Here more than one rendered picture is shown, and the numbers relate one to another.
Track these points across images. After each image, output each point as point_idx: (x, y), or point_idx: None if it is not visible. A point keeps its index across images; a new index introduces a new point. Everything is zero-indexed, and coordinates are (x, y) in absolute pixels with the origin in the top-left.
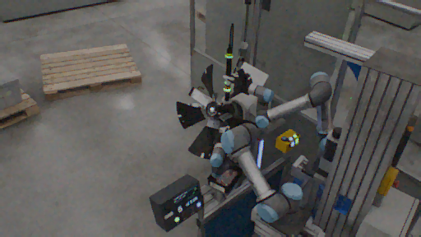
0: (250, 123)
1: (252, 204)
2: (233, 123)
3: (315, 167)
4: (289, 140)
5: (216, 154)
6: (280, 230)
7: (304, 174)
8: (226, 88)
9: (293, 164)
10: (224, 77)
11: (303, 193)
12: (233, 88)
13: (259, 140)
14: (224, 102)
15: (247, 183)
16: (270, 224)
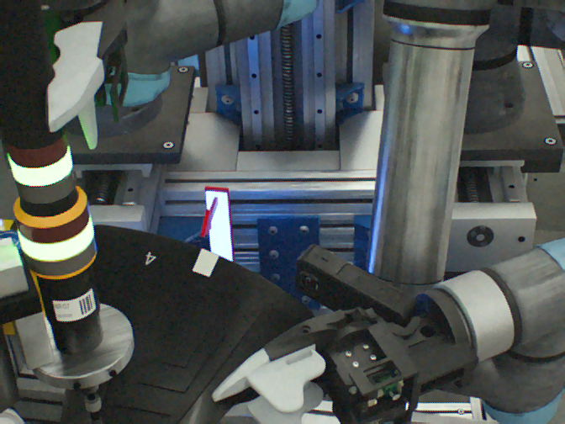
0: (106, 285)
1: None
2: (167, 373)
3: (143, 104)
4: (3, 229)
5: (560, 257)
6: (545, 92)
7: (153, 188)
8: (87, 203)
9: (134, 216)
10: (80, 103)
11: (257, 168)
12: (115, 92)
13: (213, 209)
14: (127, 330)
15: (329, 418)
16: (553, 118)
